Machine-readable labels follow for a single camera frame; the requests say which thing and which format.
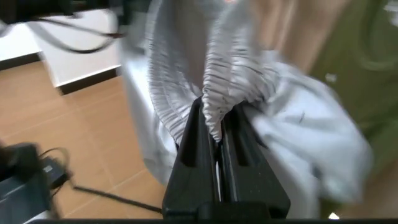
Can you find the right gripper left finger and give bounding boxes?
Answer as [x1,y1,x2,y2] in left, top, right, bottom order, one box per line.
[162,96,220,220]

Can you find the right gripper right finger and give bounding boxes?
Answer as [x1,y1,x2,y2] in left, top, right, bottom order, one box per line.
[219,104,292,220]

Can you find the pale grey garment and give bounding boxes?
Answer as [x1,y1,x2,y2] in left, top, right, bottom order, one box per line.
[118,0,374,219]

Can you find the green printed shirt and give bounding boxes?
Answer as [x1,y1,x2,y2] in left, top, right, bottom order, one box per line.
[310,0,398,218]

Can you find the black cable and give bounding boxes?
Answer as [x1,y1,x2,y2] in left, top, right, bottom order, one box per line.
[72,185,163,215]
[27,17,124,55]

